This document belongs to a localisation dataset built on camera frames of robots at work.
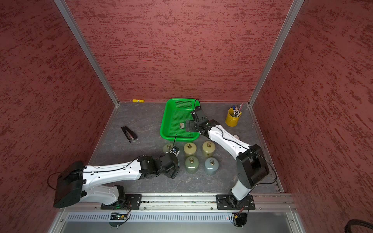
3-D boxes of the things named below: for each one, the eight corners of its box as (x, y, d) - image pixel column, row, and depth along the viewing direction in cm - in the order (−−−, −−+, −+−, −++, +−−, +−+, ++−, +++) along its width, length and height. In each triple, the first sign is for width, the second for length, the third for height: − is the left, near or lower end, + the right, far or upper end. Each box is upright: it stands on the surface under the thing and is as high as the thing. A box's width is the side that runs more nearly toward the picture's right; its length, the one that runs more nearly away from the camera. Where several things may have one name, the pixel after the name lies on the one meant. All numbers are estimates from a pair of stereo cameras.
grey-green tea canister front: (185, 174, 85) (185, 169, 78) (185, 161, 90) (185, 156, 83) (198, 174, 85) (199, 169, 78) (198, 161, 90) (198, 156, 83)
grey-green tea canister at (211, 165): (204, 175, 85) (205, 170, 78) (203, 163, 90) (205, 157, 82) (216, 175, 85) (219, 170, 78) (215, 163, 90) (218, 157, 83)
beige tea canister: (184, 158, 91) (183, 152, 84) (184, 148, 95) (183, 142, 88) (196, 158, 91) (196, 152, 84) (195, 148, 95) (196, 142, 88)
